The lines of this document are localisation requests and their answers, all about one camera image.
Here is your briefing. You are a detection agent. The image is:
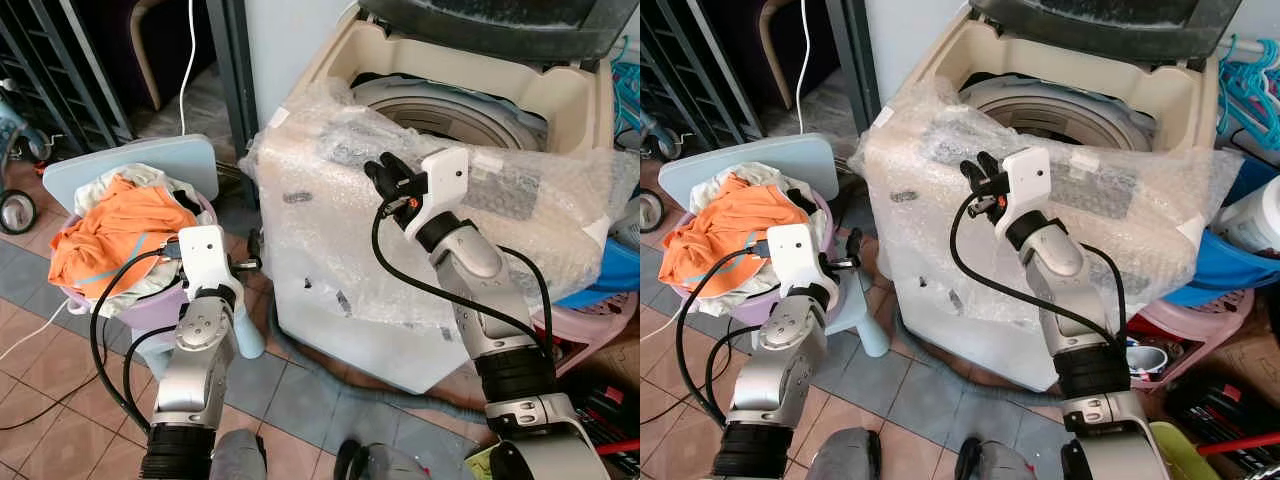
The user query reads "white cup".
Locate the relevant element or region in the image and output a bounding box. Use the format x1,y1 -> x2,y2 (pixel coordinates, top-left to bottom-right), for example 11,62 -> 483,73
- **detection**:
1125,345 -> 1171,379

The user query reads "grey robot leg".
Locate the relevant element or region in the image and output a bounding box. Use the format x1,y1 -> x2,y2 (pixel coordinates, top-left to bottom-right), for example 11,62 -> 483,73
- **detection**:
210,428 -> 269,480
333,438 -> 407,480
805,428 -> 884,480
955,438 -> 1037,480

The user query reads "blue plastic basin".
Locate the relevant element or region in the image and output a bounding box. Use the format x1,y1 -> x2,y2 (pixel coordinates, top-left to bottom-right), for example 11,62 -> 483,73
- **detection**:
1160,155 -> 1280,309
550,235 -> 641,311

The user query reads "dark grey metal post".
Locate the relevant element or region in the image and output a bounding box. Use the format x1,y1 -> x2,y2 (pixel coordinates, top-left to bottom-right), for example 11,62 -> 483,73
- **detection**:
825,0 -> 884,133
205,0 -> 263,209

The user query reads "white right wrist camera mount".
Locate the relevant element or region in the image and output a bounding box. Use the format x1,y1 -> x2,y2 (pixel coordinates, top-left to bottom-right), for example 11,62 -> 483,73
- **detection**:
404,147 -> 472,237
990,146 -> 1054,237

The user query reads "dark purple chair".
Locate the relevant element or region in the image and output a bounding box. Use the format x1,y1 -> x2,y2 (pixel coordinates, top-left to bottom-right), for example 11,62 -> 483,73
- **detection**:
755,0 -> 837,84
128,0 -> 217,112

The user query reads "clear bubble wrap sheet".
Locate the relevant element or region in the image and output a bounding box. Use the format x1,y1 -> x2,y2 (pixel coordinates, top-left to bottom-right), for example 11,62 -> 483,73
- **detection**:
850,84 -> 1243,333
240,80 -> 627,333

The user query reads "yellow-green plastic object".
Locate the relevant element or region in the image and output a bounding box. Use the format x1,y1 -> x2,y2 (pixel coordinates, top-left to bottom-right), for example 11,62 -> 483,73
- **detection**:
1148,420 -> 1214,480
465,445 -> 502,480

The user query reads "orange garment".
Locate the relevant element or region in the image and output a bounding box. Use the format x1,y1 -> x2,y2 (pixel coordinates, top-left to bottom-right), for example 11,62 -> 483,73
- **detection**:
660,172 -> 801,297
48,172 -> 201,301

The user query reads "cream top-load washing machine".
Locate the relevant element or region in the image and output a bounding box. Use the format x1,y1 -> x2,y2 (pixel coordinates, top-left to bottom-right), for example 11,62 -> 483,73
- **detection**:
245,0 -> 641,396
855,0 -> 1251,393

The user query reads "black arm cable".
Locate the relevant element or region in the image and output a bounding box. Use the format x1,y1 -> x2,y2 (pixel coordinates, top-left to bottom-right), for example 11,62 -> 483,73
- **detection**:
371,195 -> 561,361
88,248 -> 183,433
674,248 -> 773,429
948,195 -> 1133,353

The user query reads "dark washing machine lid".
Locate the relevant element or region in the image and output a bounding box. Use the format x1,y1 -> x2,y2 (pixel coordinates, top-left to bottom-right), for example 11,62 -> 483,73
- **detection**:
968,0 -> 1247,67
355,0 -> 641,69

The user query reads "grey left robot leg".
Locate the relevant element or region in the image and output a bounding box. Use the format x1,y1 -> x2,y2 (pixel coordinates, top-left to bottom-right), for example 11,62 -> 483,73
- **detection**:
210,428 -> 269,480
805,428 -> 884,480

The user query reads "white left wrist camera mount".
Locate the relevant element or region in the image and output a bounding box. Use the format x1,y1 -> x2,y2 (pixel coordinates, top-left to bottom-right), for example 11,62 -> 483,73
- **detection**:
767,224 -> 830,297
177,225 -> 234,297

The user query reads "pink plastic basket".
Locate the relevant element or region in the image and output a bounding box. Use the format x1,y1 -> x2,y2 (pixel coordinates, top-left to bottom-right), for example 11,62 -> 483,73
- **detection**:
1125,288 -> 1257,387
530,290 -> 641,377

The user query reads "black metal rack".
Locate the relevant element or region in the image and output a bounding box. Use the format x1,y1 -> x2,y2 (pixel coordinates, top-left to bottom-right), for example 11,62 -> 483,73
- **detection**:
640,0 -> 743,153
0,0 -> 137,157

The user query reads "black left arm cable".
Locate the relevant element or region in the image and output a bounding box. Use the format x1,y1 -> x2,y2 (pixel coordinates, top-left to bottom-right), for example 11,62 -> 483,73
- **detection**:
674,248 -> 773,429
88,248 -> 183,433

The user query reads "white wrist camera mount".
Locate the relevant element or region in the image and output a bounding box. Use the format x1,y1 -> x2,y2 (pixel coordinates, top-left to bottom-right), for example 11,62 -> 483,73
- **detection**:
177,225 -> 234,297
990,146 -> 1054,237
767,224 -> 830,297
404,147 -> 472,237

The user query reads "white floor cable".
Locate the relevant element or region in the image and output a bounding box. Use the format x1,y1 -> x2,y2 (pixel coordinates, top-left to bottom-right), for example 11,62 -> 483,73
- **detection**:
0,298 -> 69,363
640,300 -> 687,343

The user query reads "white plastic bottle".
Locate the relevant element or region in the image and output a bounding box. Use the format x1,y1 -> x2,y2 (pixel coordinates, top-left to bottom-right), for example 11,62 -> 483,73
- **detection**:
1210,175 -> 1280,257

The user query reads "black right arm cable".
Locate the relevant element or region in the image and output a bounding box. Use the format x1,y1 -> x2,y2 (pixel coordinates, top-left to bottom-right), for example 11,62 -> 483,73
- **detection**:
948,195 -> 1133,353
371,195 -> 561,361

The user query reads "black tool case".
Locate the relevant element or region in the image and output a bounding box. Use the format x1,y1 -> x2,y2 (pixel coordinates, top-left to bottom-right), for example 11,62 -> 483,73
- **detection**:
565,378 -> 641,479
1165,375 -> 1280,471

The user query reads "grey right robot leg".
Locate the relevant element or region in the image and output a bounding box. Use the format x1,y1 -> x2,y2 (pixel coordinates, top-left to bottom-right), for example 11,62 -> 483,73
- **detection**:
955,438 -> 1037,480
333,438 -> 407,480

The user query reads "light blue plastic stool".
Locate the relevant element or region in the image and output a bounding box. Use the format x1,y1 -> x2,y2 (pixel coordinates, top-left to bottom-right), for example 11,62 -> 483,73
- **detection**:
42,133 -> 267,361
658,133 -> 891,359

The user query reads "white hanging cable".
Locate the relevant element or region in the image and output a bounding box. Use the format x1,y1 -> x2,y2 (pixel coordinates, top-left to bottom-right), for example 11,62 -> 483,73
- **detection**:
796,0 -> 814,109
177,0 -> 199,137

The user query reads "teal clothes hanger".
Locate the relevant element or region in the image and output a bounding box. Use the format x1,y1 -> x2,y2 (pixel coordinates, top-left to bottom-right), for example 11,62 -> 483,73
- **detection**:
610,35 -> 641,147
1215,35 -> 1280,153

